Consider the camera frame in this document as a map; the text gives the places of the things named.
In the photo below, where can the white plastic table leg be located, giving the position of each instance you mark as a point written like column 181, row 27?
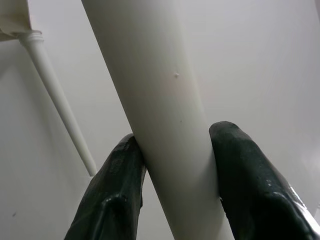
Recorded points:
column 50, row 80
column 160, row 100

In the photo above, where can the white plastic table top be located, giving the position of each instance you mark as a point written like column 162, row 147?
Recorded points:
column 12, row 15

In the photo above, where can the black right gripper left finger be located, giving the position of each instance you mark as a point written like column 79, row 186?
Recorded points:
column 112, row 187

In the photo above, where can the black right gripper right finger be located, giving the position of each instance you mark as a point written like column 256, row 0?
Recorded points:
column 255, row 187

